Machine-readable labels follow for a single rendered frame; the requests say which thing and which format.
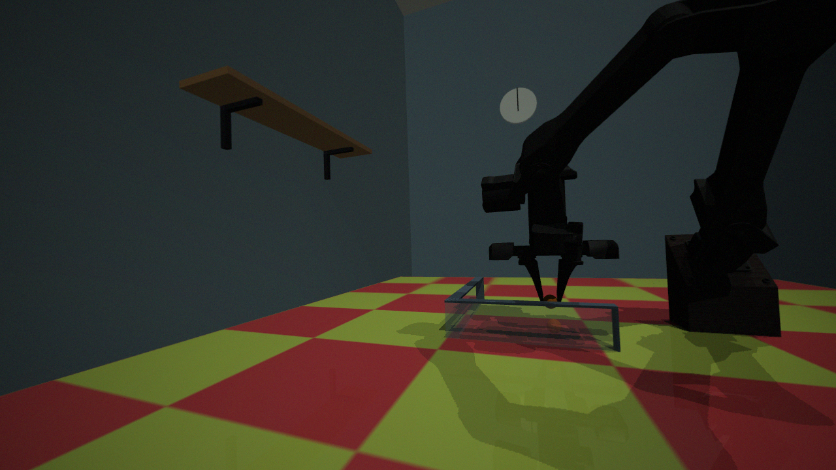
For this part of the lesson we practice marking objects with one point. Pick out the low clear corner walls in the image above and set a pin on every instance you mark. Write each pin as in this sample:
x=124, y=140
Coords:
x=572, y=327

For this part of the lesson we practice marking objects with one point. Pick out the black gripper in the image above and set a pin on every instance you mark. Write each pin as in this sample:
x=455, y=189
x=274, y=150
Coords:
x=598, y=249

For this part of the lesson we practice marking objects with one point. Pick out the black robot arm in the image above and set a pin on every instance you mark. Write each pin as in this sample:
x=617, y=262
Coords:
x=775, y=40

